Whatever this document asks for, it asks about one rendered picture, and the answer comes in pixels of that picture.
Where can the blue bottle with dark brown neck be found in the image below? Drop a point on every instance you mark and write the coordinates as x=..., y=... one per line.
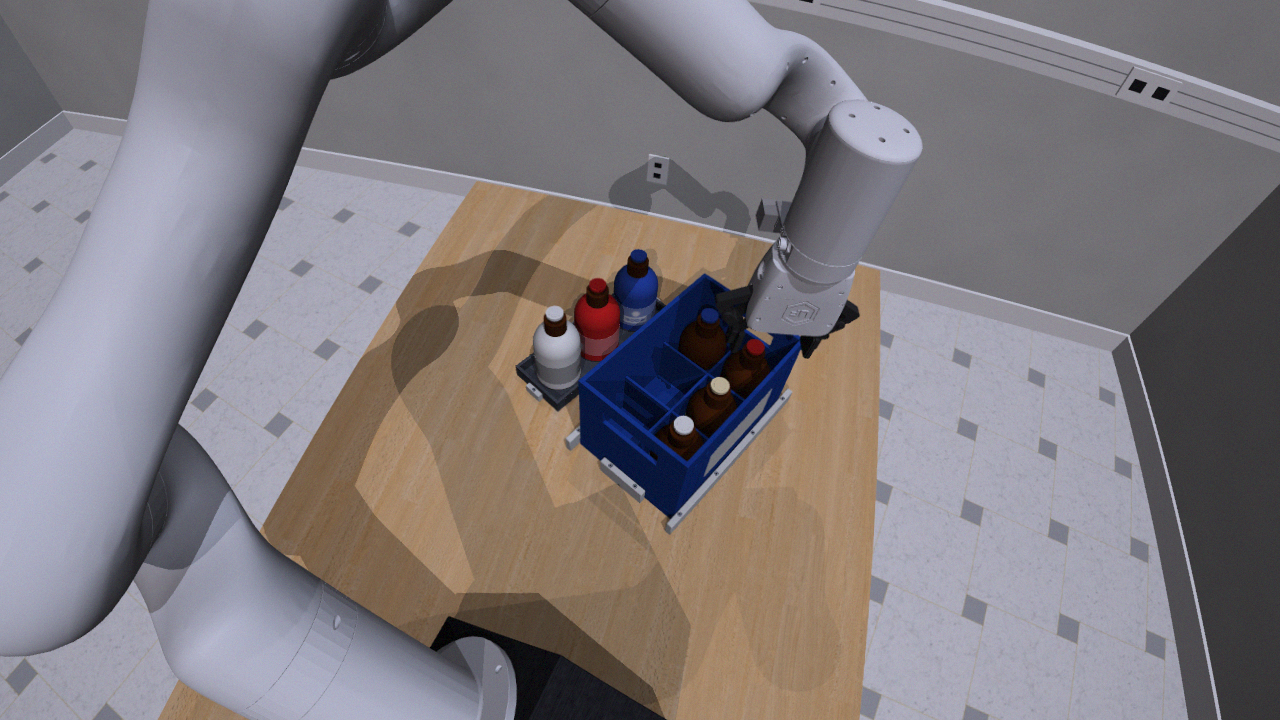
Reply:
x=635, y=290

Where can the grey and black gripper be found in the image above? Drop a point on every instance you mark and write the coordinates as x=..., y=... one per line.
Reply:
x=780, y=302

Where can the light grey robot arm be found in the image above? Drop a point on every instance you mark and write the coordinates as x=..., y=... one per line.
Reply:
x=225, y=95

